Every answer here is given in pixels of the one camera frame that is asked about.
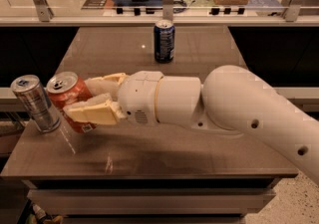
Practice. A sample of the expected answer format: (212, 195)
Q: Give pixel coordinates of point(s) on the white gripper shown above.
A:
(139, 97)

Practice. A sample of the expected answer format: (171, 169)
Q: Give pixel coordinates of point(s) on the orange red coke can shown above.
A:
(68, 88)

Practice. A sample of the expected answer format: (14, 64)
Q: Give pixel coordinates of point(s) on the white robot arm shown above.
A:
(230, 100)

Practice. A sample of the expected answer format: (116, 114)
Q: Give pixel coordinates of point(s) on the silver redbull can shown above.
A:
(30, 92)

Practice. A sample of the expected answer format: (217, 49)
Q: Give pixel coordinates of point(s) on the blue pepsi can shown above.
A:
(164, 32)

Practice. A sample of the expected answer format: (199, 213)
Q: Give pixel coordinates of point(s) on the grey table drawer front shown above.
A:
(151, 202)

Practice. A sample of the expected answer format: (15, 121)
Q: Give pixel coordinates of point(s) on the small bottle under table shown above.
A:
(40, 214)

